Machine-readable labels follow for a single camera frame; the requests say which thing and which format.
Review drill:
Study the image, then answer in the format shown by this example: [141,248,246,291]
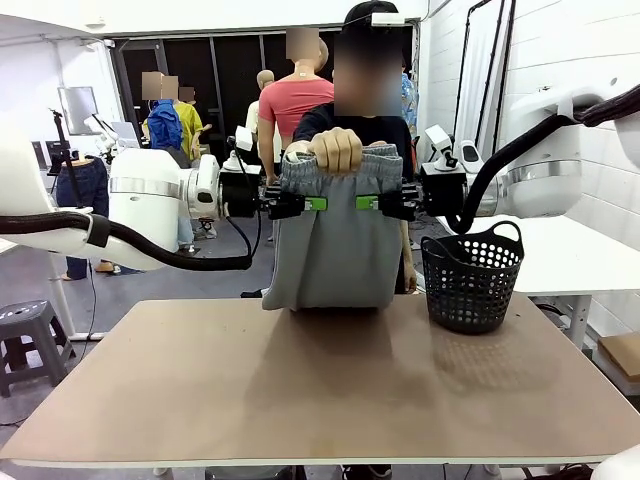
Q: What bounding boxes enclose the white backdrop curtain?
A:
[452,0,516,166]

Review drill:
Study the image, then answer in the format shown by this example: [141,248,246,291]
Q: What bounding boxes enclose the brown cardboard box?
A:
[597,332,640,397]

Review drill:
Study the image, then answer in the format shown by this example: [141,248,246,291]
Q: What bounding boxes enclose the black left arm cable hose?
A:
[0,134,264,274]

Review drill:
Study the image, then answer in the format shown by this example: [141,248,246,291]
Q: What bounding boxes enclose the grey framed whiteboard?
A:
[57,86,100,136]

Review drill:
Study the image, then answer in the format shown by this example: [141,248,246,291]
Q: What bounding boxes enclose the blue patterned hanging shirt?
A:
[399,69,420,126]

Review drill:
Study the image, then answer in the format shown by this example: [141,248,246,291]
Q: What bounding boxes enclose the mannequin in pink crop top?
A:
[257,27,336,186]

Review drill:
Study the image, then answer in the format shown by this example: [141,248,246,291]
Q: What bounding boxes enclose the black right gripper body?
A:
[417,163,469,217]

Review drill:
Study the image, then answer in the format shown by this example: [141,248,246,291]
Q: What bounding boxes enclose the person's right hand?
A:
[309,126,365,175]

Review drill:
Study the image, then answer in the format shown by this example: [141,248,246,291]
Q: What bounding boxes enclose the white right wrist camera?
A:
[423,124,459,169]

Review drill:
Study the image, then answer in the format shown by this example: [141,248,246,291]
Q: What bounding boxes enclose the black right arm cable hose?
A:
[447,84,640,236]

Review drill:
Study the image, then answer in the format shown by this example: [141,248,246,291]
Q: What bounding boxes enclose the large white table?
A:
[434,213,640,351]

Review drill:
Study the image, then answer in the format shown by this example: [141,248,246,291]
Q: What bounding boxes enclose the grey plastic stool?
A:
[0,299,77,399]

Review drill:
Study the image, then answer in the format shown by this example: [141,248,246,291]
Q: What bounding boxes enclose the person in black t-shirt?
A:
[292,0,419,296]

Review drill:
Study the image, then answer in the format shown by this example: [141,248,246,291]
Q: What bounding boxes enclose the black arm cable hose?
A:
[447,84,640,236]
[0,134,264,274]

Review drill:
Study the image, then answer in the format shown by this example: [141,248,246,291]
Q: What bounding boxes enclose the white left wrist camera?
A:
[219,124,262,176]

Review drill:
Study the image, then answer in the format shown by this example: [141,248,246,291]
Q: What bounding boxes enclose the black floor cables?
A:
[522,462,596,480]

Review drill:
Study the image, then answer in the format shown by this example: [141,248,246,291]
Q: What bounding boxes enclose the black tripod stand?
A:
[48,107,89,211]

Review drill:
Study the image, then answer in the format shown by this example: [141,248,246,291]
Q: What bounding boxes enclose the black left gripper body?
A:
[219,172,270,219]

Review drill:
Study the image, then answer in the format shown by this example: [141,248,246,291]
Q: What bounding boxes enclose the small white humanoid robot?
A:
[83,113,121,166]

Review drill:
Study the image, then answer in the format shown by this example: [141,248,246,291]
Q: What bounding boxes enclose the mannequin in dark blue jeans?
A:
[53,155,141,281]

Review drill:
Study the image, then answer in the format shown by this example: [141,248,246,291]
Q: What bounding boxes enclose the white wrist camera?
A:
[219,124,262,176]
[423,124,459,169]

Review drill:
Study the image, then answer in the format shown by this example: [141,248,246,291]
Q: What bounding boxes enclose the black shoes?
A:
[343,464,394,480]

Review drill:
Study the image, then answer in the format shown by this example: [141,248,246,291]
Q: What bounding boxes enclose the grey training pants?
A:
[262,142,406,312]

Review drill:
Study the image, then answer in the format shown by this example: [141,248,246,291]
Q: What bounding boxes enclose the black perforated plastic basket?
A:
[420,220,526,335]

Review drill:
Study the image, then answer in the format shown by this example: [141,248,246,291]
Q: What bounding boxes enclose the person's left forearm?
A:
[399,219,417,270]

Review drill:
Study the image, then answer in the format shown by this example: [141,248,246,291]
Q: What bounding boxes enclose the mannequin in cream top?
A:
[244,69,281,166]

